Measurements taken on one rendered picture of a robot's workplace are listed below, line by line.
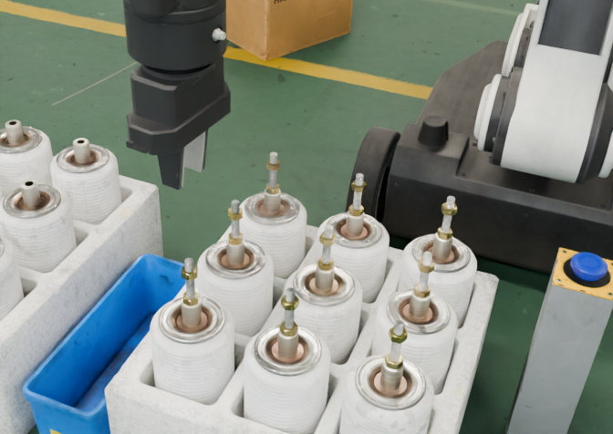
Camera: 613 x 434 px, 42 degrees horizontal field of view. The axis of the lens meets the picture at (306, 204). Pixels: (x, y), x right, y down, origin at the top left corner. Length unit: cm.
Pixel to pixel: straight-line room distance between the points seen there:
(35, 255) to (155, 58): 50
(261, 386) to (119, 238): 41
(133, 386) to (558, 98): 65
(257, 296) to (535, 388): 36
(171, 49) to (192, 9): 4
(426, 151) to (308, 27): 86
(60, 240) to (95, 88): 85
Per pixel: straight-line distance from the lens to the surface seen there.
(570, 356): 102
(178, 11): 69
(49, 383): 112
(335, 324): 97
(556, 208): 132
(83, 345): 116
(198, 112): 75
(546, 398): 108
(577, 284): 96
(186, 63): 71
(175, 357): 92
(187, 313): 92
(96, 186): 120
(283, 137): 175
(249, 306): 101
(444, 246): 104
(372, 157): 135
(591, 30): 120
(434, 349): 95
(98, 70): 204
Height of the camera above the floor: 91
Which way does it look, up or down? 36 degrees down
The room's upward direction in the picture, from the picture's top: 3 degrees clockwise
